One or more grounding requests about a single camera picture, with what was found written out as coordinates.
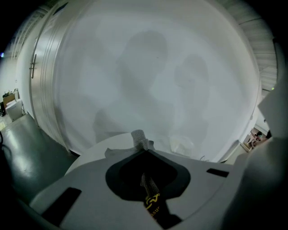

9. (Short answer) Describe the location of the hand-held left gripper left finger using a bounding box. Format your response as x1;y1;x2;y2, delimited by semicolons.
30;150;163;230

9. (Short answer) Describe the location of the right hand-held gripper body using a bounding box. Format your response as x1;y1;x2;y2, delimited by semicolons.
221;42;288;230

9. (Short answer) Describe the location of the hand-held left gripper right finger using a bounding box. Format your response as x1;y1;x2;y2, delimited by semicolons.
146;150;234;222

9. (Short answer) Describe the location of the white low cabinet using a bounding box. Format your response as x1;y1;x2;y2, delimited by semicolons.
5;98;25;122

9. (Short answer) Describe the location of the white door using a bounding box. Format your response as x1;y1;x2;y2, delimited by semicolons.
28;6;69;149

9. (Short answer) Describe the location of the metal door handle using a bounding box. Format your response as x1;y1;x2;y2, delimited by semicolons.
29;53;37;79

